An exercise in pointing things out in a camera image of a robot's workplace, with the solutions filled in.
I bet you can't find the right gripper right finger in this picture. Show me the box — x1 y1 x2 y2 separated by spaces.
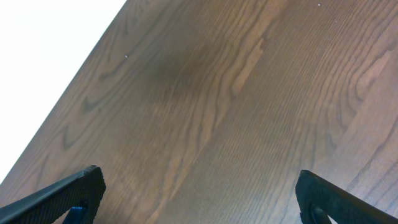
295 170 397 224

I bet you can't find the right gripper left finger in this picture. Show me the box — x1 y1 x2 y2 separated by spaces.
1 165 106 224

